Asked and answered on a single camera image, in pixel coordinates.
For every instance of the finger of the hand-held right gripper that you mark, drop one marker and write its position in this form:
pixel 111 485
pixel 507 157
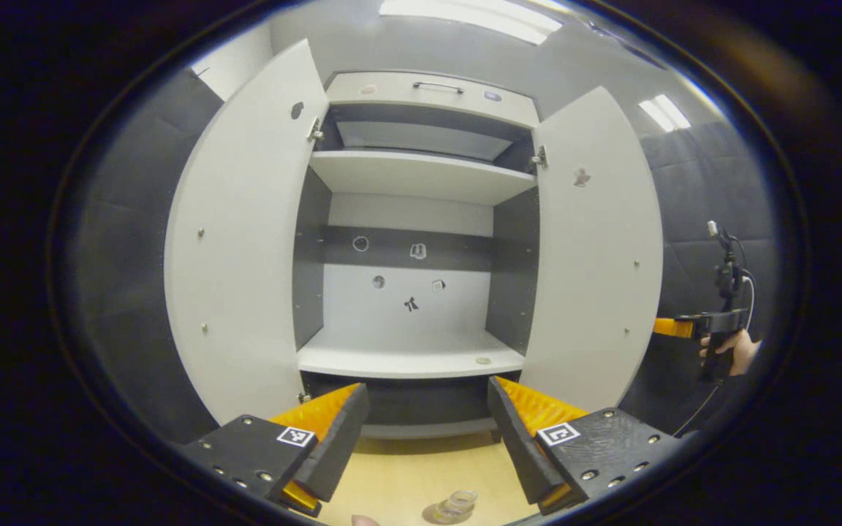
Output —
pixel 673 327

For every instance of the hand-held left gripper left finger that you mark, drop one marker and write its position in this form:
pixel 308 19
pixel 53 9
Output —
pixel 337 453

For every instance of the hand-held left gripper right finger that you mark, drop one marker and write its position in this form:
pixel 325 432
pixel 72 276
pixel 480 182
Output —
pixel 520 446

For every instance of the clear glass bottle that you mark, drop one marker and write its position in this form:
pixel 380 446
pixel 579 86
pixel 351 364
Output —
pixel 459 502

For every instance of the white and grey cabinet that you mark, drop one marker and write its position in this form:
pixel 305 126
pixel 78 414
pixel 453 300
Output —
pixel 406 292

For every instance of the white cabinet drawer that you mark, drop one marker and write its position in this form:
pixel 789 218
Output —
pixel 392 91

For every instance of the black quilted curtain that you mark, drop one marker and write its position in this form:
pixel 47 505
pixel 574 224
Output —
pixel 691 204
pixel 121 256

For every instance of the ceiling light panel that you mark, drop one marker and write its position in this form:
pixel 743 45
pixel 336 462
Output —
pixel 664 112
pixel 472 18

